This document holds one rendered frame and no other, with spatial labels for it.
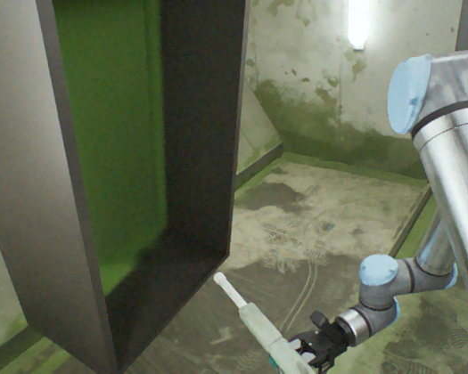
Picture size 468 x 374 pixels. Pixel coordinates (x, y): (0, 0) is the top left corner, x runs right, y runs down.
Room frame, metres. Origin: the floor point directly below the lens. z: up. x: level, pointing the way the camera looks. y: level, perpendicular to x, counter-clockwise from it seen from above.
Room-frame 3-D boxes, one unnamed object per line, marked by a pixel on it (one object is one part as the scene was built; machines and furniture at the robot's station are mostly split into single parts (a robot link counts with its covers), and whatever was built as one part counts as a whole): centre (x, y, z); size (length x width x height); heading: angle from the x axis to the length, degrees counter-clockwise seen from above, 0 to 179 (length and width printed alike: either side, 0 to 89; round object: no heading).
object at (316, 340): (0.71, -0.19, 0.51); 0.12 x 0.08 x 0.09; 116
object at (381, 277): (0.79, -0.35, 0.63); 0.12 x 0.09 x 0.12; 90
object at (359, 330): (0.75, -0.26, 0.52); 0.10 x 0.05 x 0.09; 26
